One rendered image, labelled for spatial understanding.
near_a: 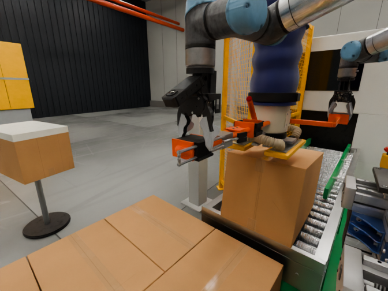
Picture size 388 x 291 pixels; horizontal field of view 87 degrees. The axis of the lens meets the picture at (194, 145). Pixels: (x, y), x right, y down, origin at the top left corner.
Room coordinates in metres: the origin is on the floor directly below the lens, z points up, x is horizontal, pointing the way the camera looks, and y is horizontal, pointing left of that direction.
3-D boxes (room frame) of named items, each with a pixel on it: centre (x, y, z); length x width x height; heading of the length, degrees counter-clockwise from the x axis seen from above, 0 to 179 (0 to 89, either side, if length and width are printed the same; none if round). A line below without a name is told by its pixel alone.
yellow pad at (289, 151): (0.95, -0.45, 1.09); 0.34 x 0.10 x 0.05; 141
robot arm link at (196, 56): (0.56, -0.01, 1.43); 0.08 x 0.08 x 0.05
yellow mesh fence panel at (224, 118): (2.18, -0.44, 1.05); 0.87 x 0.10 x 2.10; 11
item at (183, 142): (0.55, 0.01, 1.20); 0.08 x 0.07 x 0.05; 141
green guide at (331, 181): (1.92, -1.53, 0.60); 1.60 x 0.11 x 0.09; 139
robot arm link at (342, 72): (1.06, -0.75, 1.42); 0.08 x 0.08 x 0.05
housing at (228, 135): (0.65, -0.08, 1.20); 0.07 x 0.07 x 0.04; 51
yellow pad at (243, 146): (1.07, -0.30, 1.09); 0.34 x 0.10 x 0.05; 141
